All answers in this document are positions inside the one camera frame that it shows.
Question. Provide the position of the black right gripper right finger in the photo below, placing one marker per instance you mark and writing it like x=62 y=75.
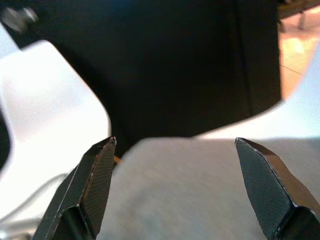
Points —
x=275 y=192

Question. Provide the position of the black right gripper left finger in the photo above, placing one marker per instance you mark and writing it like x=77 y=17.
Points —
x=82 y=190

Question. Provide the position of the white robot body shell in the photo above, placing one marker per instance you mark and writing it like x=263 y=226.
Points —
x=50 y=105

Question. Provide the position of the large black furniture piece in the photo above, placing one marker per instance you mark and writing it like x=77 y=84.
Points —
x=162 y=70

